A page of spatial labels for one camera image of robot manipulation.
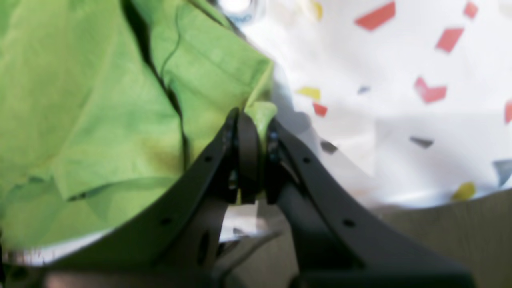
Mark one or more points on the terrazzo pattern tablecloth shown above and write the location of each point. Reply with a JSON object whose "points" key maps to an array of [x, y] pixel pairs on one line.
{"points": [[413, 95]]}

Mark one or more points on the green t-shirt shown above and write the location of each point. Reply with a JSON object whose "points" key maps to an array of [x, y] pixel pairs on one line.
{"points": [[104, 103]]}

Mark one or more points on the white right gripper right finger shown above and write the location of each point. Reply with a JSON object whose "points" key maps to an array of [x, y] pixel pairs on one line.
{"points": [[338, 242]]}

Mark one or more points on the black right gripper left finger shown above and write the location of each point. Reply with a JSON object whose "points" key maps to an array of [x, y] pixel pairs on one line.
{"points": [[173, 243]]}

